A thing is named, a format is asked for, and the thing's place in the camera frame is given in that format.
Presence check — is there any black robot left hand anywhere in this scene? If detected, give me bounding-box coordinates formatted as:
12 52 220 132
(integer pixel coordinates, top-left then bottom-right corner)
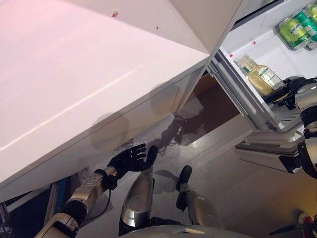
106 143 147 180

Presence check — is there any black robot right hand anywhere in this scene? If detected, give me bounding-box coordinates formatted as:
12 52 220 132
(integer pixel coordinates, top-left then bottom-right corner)
264 76 317 108

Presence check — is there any clear bottle with yellow drink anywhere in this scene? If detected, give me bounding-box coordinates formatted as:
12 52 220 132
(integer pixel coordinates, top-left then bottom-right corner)
236 55 284 96

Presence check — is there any fridge drawer with white tub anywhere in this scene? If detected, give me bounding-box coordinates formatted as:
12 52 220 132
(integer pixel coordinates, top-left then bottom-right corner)
208 0 317 174

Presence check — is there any stainless steel fridge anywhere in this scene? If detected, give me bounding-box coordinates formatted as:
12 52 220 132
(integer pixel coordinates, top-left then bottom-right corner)
178 0 317 174

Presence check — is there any robot left leg black foot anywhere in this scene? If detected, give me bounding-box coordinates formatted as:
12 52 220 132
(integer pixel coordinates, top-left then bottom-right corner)
118 145 159 236

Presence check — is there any robot leg black foot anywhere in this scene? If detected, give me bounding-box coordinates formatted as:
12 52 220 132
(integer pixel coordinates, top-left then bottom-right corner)
175 165 223 229
118 145 159 236

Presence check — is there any green drink can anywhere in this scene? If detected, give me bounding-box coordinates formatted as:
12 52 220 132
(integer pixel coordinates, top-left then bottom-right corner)
293 9 317 43
306 1 317 19
279 16 312 49

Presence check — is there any robot right leg black foot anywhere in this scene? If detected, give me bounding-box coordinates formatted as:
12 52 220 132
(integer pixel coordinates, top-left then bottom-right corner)
175 165 223 229

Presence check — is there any grey robot torso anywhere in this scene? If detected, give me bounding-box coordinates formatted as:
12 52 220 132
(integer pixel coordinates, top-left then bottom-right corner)
118 224 223 238

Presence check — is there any white tall cabinet panel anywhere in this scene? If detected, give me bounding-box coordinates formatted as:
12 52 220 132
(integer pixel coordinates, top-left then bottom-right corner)
170 0 246 117

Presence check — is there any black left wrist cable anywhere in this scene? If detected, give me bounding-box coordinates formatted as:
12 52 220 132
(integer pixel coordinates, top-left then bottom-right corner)
85 188 112 220

